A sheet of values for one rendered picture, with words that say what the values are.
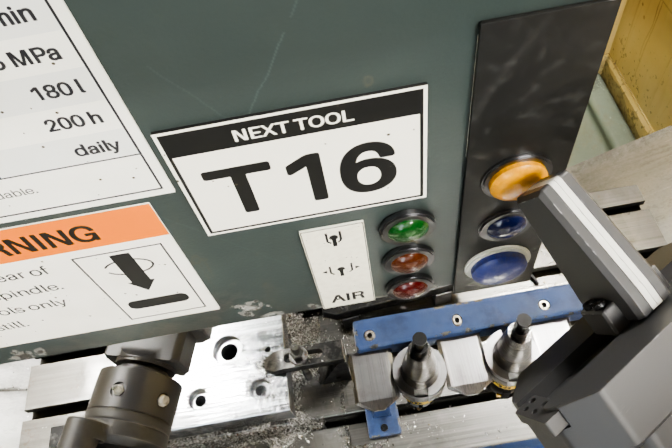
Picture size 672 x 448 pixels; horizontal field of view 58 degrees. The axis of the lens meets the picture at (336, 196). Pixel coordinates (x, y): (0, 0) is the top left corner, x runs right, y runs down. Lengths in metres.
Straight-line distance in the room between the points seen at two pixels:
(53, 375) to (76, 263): 0.98
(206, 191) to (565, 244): 0.14
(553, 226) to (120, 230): 0.18
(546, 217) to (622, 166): 1.26
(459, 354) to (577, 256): 0.52
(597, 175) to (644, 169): 0.10
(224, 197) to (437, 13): 0.11
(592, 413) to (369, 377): 0.54
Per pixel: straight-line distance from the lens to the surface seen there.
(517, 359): 0.73
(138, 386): 0.67
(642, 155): 1.51
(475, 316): 0.77
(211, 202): 0.25
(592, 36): 0.22
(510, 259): 0.33
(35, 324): 0.36
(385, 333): 0.76
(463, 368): 0.76
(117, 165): 0.24
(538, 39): 0.22
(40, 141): 0.23
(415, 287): 0.34
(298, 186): 0.25
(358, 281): 0.33
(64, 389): 1.25
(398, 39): 0.20
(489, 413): 1.08
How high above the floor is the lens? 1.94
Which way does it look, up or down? 55 degrees down
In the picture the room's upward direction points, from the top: 12 degrees counter-clockwise
